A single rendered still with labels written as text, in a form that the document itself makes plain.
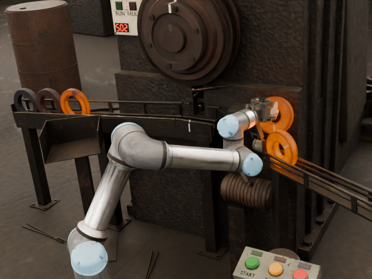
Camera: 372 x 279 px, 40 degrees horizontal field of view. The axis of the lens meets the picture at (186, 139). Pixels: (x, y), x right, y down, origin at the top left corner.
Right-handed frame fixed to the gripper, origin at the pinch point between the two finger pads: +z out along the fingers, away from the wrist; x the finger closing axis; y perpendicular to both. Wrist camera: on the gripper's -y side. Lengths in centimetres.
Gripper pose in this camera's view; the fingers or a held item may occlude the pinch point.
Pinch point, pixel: (275, 110)
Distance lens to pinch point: 213.2
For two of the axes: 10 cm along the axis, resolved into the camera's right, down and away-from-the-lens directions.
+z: 6.5, -2.7, 7.1
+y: 0.4, -9.2, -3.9
